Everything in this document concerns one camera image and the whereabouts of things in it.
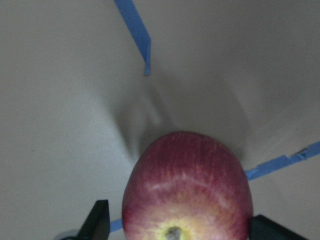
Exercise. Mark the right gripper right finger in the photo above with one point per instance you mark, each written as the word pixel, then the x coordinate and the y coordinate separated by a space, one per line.
pixel 263 228

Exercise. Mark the red yellow apple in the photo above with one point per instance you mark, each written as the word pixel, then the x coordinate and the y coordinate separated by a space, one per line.
pixel 187 186

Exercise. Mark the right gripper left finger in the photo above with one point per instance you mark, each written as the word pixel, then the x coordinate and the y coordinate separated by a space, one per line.
pixel 97 225

